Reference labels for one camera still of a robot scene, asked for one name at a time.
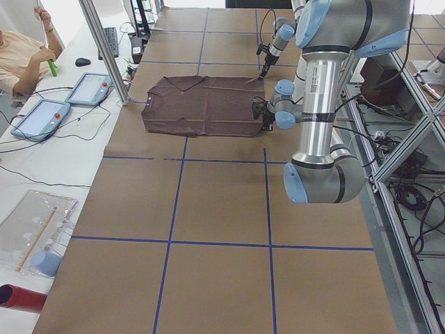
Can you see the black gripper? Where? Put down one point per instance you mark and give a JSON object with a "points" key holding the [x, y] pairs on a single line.
{"points": [[266, 65], [267, 118]]}

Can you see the dark brown t-shirt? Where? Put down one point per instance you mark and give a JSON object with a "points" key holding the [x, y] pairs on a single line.
{"points": [[203, 106]]}

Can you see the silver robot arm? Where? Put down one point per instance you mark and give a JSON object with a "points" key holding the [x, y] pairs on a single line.
{"points": [[323, 170], [284, 31]]}

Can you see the small black box white label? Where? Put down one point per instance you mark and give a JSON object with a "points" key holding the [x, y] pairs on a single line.
{"points": [[136, 49]]}

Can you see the black keyboard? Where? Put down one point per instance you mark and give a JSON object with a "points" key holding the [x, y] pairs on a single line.
{"points": [[112, 40]]}

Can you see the far blue teach pendant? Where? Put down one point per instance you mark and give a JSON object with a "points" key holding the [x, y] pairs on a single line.
{"points": [[90, 90]]}

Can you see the blue teach pendant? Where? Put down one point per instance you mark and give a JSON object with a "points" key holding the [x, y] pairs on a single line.
{"points": [[42, 120], [90, 90]]}

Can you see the black computer mouse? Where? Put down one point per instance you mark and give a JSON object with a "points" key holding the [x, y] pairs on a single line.
{"points": [[80, 62]]}

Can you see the near blue teach pendant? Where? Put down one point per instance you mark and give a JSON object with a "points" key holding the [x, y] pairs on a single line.
{"points": [[42, 120]]}

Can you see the person in beige shirt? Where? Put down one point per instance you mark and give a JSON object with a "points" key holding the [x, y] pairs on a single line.
{"points": [[24, 61]]}

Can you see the clear plastic bag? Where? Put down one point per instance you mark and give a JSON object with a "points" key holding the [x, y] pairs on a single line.
{"points": [[24, 222]]}

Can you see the light blue cup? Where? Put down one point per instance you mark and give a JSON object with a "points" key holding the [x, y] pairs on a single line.
{"points": [[46, 262]]}

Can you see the wooden stick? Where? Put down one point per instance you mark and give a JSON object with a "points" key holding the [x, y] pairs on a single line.
{"points": [[35, 239]]}

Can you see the red cylinder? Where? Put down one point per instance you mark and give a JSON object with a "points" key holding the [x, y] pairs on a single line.
{"points": [[19, 298]]}

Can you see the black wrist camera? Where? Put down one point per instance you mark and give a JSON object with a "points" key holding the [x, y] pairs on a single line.
{"points": [[262, 48], [259, 108]]}

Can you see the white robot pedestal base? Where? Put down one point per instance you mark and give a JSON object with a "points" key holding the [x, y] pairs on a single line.
{"points": [[292, 66]]}

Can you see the aluminium frame post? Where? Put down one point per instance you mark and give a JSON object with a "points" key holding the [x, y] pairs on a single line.
{"points": [[101, 42]]}

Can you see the aluminium support frame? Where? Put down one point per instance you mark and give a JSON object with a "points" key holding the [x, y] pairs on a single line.
{"points": [[401, 143]]}

